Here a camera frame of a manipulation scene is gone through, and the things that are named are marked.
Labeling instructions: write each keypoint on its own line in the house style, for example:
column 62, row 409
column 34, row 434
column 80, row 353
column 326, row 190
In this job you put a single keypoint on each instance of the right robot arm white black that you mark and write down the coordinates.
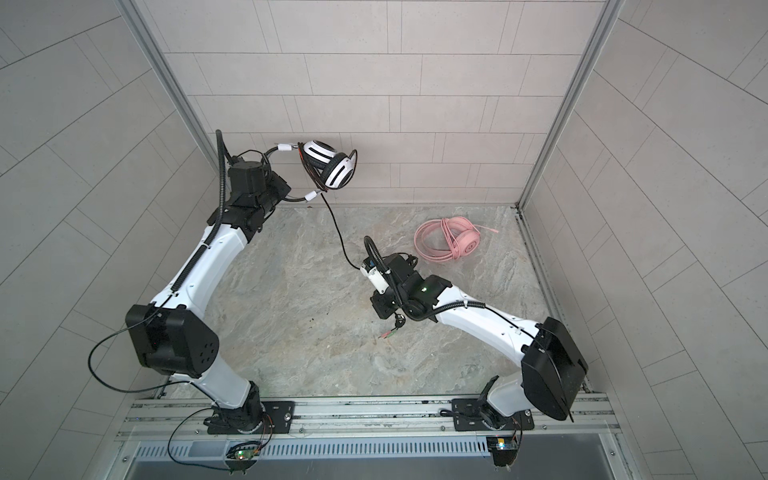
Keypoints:
column 551, row 366

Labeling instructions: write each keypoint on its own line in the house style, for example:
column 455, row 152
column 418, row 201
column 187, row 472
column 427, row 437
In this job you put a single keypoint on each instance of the aluminium mounting rail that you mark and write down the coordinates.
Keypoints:
column 350, row 417

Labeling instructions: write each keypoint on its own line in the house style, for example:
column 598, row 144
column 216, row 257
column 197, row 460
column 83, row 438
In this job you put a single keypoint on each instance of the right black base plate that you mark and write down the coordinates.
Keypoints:
column 466, row 417

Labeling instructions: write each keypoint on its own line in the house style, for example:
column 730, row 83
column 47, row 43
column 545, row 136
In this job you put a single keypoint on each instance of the left circuit board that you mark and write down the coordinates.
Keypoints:
column 242, row 456

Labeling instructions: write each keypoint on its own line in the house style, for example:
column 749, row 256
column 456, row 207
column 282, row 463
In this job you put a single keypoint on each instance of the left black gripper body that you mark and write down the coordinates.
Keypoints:
column 273, row 192

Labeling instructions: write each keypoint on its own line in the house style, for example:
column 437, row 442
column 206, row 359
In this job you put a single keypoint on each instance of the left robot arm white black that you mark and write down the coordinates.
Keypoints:
column 170, row 335

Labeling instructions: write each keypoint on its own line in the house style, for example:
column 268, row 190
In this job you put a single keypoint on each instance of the circuit board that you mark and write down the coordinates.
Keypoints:
column 503, row 450
column 242, row 456

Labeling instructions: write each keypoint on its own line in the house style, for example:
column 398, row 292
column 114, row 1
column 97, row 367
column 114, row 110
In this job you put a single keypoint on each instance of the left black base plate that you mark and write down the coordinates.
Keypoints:
column 274, row 417

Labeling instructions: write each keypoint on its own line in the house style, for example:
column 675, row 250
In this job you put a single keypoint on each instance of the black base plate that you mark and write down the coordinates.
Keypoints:
column 274, row 417
column 466, row 417

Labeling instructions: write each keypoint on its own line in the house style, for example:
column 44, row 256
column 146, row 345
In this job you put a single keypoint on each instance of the white black headphones with cable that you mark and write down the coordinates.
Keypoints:
column 329, row 169

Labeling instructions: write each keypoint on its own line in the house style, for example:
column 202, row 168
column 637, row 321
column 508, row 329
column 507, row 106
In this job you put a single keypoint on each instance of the pink headphones with cable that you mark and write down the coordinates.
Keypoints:
column 461, row 236

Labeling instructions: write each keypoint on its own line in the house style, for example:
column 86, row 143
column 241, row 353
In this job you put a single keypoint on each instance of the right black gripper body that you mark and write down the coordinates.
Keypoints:
column 390, row 301

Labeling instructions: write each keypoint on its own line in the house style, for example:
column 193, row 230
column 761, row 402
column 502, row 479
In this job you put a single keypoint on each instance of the right circuit board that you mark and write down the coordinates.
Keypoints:
column 503, row 450

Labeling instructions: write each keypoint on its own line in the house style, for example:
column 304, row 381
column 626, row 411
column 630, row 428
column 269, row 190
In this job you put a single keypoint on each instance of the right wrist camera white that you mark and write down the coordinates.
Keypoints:
column 372, row 273

